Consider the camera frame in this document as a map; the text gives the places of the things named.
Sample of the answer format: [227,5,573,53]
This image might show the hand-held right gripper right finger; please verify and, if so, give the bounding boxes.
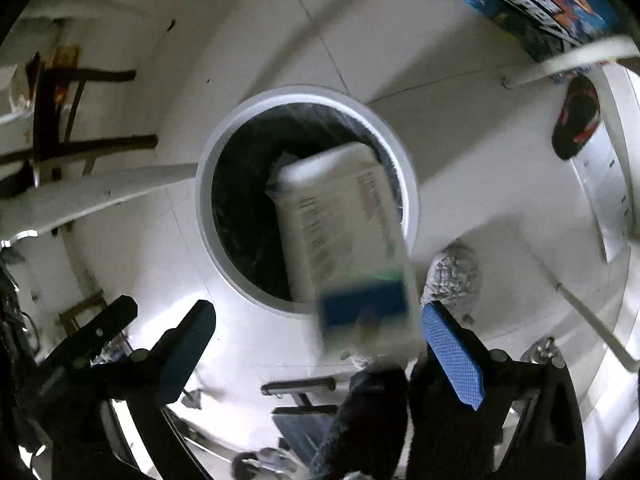
[421,301,587,480]

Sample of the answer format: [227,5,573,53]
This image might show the white carton with blue label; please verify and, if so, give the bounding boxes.
[274,141,426,361]

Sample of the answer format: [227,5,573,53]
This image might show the white round trash bin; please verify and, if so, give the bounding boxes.
[195,84,421,317]

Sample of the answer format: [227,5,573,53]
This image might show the white bar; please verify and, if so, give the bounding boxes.
[0,162,200,241]

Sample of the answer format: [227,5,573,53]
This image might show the black bin liner bag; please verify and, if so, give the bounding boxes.
[211,104,405,303]

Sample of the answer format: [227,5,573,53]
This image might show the person's dark fuzzy pants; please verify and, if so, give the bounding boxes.
[310,357,506,480]

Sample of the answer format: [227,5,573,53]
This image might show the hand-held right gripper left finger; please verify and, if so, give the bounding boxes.
[36,296,217,480]

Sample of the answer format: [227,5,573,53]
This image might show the small wooden stool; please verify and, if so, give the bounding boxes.
[58,290,108,336]

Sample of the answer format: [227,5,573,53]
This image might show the black slipper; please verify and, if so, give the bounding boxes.
[551,74,602,161]

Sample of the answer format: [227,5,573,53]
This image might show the white curved tube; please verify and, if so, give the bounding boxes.
[501,37,640,90]

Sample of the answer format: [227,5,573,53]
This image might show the dark wooden chair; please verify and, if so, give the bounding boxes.
[0,47,160,201]

